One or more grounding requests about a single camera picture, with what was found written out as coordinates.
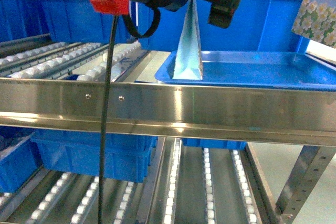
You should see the steel rack upright post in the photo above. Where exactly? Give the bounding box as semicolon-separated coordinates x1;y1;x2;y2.
276;146;335;223

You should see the shallow blue plastic tray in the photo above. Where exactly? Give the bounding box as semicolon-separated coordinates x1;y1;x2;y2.
155;51;335;92

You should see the blue crate upper left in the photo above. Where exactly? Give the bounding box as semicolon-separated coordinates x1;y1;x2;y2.
39;0;138;44

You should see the flower gift bag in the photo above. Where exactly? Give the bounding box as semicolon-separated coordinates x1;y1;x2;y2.
292;0;335;48
173;0;203;80

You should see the stacked blue crates lower shelf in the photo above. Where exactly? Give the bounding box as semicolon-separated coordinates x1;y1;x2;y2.
31;129;158;183

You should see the steel shelf front rail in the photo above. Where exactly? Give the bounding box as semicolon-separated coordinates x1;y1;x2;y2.
1;78;335;147

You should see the small blue crate lower right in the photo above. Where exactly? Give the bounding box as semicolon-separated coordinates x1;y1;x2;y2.
182;138;247;150

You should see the black hanging cable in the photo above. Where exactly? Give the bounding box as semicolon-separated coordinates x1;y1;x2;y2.
97;15;119;224

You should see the blue crate lower left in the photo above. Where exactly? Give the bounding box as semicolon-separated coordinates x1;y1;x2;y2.
1;126;42;193

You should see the large blue crate behind tray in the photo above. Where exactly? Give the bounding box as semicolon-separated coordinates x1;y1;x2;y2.
138;0;309;52

